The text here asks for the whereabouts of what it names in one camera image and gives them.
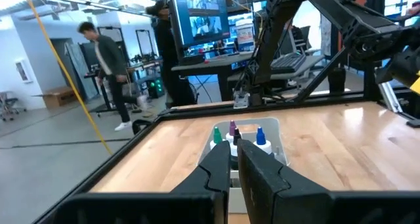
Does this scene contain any grey office chair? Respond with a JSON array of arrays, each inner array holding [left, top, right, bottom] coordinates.
[[0, 91, 28, 122]]

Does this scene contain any large purple-capped colouring bottle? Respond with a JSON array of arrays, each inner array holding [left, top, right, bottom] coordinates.
[[225, 120, 242, 143]]

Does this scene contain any black backlit keyboard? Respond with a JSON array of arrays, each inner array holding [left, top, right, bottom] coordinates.
[[270, 52, 308, 75]]

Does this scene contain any person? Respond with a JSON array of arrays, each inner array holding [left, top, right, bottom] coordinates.
[[145, 0, 198, 109], [77, 21, 149, 132]]

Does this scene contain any large blue-capped colouring bottle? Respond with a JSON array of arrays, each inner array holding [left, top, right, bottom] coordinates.
[[252, 126, 274, 156]]

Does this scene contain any white wall panel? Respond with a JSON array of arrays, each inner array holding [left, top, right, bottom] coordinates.
[[14, 58, 33, 84]]

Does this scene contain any computer with green lights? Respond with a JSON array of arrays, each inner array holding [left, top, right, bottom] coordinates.
[[148, 78, 165, 99]]

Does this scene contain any large green-capped colouring bottle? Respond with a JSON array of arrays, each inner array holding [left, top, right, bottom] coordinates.
[[209, 125, 224, 151]]

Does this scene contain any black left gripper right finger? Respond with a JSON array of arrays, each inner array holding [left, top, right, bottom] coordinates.
[[236, 139, 331, 224]]

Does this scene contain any yellow tag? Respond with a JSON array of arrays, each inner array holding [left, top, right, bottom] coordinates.
[[409, 71, 420, 96]]

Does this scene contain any black standing desk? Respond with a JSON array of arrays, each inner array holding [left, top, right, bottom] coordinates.
[[83, 59, 164, 115]]

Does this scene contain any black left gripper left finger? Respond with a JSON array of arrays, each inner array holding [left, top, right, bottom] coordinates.
[[170, 140, 232, 194]]

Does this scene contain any grey plastic tray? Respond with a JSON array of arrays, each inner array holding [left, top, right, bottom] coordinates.
[[196, 117, 290, 215]]

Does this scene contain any white bucket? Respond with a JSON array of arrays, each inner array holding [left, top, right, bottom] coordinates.
[[235, 18, 256, 53]]

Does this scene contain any black table frame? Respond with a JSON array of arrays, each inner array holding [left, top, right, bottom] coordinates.
[[32, 0, 420, 224]]

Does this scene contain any cardboard box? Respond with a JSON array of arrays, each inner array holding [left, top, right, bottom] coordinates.
[[32, 85, 79, 110]]

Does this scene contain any dark grey desk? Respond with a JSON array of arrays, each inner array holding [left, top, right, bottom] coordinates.
[[171, 51, 255, 102]]

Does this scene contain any yellow cable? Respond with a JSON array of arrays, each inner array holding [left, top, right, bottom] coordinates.
[[22, 0, 114, 156]]

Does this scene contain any large display screen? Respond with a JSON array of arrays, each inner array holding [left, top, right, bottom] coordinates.
[[167, 0, 230, 66]]

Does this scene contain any grey patterned panel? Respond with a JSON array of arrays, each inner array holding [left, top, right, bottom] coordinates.
[[64, 41, 100, 101]]

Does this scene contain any black office chair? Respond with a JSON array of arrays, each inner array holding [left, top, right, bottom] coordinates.
[[288, 25, 322, 56]]

